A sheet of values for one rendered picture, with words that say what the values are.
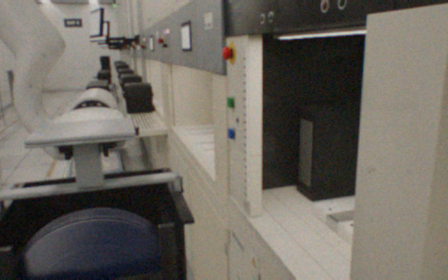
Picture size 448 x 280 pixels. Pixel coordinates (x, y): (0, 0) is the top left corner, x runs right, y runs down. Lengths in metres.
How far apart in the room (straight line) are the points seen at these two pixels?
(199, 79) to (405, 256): 2.21
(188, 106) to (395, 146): 2.18
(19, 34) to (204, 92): 1.94
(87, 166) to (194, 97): 2.10
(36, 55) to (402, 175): 0.60
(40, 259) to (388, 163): 0.41
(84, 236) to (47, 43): 0.38
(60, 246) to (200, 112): 2.18
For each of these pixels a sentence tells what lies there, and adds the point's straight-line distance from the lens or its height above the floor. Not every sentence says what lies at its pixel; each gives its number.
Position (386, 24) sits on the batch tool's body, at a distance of 0.47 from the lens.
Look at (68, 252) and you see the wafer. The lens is 0.47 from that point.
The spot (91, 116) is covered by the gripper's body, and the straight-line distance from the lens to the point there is 0.57.
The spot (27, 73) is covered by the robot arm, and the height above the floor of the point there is 1.33.
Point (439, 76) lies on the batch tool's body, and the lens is 0.41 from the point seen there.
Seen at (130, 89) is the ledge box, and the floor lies 1.02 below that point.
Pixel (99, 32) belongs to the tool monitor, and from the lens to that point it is 3.89.
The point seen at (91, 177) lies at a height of 1.21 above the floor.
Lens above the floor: 1.37
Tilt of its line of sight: 14 degrees down
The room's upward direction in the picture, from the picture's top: 1 degrees counter-clockwise
